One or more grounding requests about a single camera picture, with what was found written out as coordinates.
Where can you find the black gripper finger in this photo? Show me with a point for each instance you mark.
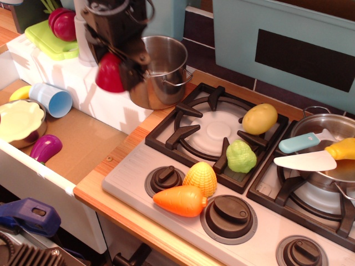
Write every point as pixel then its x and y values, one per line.
pixel 98 51
pixel 132 75

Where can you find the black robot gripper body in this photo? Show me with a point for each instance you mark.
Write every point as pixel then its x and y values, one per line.
pixel 119 26

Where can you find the red toy sweet potato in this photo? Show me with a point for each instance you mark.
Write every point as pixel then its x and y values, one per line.
pixel 108 76

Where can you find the tall steel pot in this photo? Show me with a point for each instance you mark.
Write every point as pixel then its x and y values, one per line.
pixel 164 81

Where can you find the yellow toy potato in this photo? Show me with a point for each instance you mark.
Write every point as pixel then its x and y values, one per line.
pixel 259 119

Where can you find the grey toy faucet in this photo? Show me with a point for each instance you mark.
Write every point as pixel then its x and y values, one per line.
pixel 85 56

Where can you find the magenta toy fruit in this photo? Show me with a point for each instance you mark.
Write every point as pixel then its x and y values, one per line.
pixel 61 23

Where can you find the green cutting board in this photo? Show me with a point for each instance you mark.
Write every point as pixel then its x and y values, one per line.
pixel 44 39

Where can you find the light blue plastic cup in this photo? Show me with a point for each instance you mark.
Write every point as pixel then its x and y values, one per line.
pixel 57 102

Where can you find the white toy sink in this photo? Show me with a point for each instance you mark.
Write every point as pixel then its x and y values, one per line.
pixel 96 124

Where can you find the yellow toy lemon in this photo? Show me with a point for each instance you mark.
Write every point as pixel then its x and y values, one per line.
pixel 21 93

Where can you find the cream scalloped plate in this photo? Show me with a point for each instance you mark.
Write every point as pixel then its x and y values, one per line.
pixel 19 120

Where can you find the left black stove knob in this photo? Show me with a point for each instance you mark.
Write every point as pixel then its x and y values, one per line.
pixel 162 178

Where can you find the black stove knob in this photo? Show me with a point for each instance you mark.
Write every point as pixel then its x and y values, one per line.
pixel 229 220
pixel 162 178
pixel 300 250

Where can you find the purple toy eggplant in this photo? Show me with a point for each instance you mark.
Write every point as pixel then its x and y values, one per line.
pixel 45 148

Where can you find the steel bowl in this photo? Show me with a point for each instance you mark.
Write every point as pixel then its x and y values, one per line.
pixel 30 137

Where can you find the yellow toy corn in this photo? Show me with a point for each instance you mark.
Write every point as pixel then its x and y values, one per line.
pixel 202 175

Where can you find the left black burner grate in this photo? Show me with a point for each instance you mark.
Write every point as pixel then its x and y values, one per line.
pixel 202 126

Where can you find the black burner grate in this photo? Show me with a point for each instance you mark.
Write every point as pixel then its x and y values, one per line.
pixel 327 213
pixel 202 126

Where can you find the green toy lettuce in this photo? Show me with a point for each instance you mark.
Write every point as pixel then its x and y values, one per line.
pixel 240 157

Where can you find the grey toy stovetop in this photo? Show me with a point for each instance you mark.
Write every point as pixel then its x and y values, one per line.
pixel 127 183

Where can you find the orange toy carrot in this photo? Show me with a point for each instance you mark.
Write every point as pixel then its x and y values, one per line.
pixel 186 200

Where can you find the middle black stove knob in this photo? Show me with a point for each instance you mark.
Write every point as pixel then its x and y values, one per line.
pixel 229 220

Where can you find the shallow steel pan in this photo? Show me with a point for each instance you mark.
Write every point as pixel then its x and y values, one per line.
pixel 340 179

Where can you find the right black burner grate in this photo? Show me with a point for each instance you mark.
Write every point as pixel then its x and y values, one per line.
pixel 327 213

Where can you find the right black stove knob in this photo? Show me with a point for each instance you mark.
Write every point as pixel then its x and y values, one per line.
pixel 300 250

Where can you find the light blue handled utensil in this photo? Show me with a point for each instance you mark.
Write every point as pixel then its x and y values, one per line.
pixel 305 141

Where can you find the blue clamp handle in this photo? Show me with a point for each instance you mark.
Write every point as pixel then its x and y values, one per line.
pixel 31 215

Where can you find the white toy knife yellow handle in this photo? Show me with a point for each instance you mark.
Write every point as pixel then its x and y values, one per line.
pixel 320 160

